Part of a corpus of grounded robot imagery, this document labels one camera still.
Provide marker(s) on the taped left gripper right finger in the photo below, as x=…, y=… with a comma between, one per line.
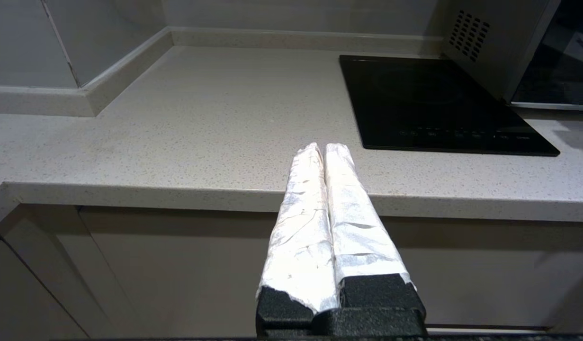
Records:
x=357, y=227

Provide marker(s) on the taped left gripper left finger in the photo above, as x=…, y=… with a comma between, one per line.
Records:
x=300, y=237

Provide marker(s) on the microwave door with dark glass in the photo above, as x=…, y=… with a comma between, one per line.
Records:
x=556, y=61

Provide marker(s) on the silver Panasonic microwave oven body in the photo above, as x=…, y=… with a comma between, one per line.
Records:
x=495, y=47

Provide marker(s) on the white cabinet front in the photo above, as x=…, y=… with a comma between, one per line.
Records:
x=177, y=274
x=485, y=284

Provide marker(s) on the black induction cooktop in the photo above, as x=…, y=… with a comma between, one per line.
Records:
x=438, y=104

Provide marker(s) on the grey cabinet side panel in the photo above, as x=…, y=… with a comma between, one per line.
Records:
x=35, y=293

